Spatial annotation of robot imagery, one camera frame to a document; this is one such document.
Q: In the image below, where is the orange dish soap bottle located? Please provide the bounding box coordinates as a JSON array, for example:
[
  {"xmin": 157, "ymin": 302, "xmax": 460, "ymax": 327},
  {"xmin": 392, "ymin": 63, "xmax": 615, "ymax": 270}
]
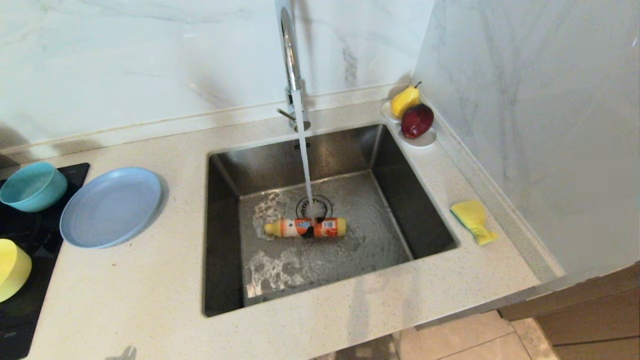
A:
[{"xmin": 263, "ymin": 216, "xmax": 347, "ymax": 239}]

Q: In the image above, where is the chrome faucet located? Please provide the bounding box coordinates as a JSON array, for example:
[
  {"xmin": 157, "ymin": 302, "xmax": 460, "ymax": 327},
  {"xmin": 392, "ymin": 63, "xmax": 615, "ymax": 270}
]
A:
[{"xmin": 275, "ymin": 0, "xmax": 312, "ymax": 133}]

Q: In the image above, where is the yellow sponge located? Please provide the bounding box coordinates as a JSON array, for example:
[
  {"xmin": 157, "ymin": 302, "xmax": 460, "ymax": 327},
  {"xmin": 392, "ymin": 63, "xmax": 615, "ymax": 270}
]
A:
[{"xmin": 450, "ymin": 200, "xmax": 499, "ymax": 246}]

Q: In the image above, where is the blue-grey plate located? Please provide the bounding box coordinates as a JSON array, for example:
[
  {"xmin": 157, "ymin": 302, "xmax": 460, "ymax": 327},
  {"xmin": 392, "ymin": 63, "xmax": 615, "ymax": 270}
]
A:
[{"xmin": 60, "ymin": 166, "xmax": 163, "ymax": 249}]

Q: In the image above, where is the light blue bowl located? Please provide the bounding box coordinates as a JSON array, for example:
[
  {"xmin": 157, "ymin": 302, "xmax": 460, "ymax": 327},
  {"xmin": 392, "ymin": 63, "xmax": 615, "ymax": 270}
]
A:
[{"xmin": 0, "ymin": 161, "xmax": 68, "ymax": 213}]

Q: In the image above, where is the pale yellow bowl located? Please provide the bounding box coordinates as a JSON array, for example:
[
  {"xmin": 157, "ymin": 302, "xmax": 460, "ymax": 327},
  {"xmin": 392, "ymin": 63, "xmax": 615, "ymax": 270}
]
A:
[{"xmin": 0, "ymin": 239, "xmax": 33, "ymax": 303}]

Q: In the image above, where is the metal sink drain strainer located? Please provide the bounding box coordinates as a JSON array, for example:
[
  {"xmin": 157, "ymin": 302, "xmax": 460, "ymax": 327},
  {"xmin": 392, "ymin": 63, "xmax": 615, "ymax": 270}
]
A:
[{"xmin": 295, "ymin": 194, "xmax": 334, "ymax": 219}]

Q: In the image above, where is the stainless steel sink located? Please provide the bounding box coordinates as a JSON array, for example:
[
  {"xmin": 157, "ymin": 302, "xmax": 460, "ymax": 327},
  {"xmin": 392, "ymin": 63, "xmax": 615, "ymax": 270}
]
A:
[{"xmin": 202, "ymin": 122, "xmax": 461, "ymax": 318}]

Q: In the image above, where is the running water stream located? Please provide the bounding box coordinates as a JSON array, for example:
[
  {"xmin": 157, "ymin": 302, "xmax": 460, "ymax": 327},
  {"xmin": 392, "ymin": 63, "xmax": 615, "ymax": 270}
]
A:
[{"xmin": 291, "ymin": 89, "xmax": 317, "ymax": 220}]

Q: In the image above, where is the dark red apple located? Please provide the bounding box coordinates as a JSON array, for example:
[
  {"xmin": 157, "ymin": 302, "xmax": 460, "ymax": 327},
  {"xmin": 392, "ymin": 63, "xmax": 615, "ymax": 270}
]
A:
[{"xmin": 401, "ymin": 103, "xmax": 435, "ymax": 139}]

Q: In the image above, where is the yellow pear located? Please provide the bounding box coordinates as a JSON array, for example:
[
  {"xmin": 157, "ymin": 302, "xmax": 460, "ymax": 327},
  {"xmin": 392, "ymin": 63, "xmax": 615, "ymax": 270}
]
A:
[{"xmin": 390, "ymin": 81, "xmax": 423, "ymax": 119}]

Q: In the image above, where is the wooden cabinet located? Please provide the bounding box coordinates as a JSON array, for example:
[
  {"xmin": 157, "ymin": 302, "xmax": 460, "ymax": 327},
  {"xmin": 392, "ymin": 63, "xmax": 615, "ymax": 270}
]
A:
[{"xmin": 497, "ymin": 262, "xmax": 640, "ymax": 360}]

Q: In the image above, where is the black induction cooktop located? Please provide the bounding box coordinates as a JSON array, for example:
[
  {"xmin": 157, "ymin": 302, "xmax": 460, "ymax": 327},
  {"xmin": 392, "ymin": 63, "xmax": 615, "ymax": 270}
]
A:
[{"xmin": 0, "ymin": 162, "xmax": 91, "ymax": 360}]

